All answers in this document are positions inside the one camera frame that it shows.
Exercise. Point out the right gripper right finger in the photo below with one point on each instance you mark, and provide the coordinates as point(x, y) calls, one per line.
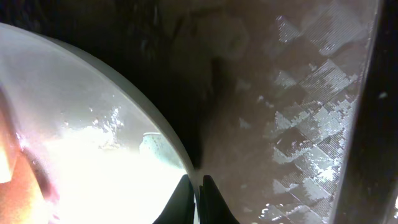
point(212, 206)

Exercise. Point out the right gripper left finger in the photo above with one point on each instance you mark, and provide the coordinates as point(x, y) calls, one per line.
point(180, 208)

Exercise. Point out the white plate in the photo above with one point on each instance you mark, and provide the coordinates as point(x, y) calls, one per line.
point(105, 152)

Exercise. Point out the brown plastic tray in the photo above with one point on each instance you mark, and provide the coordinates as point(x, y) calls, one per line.
point(290, 106)

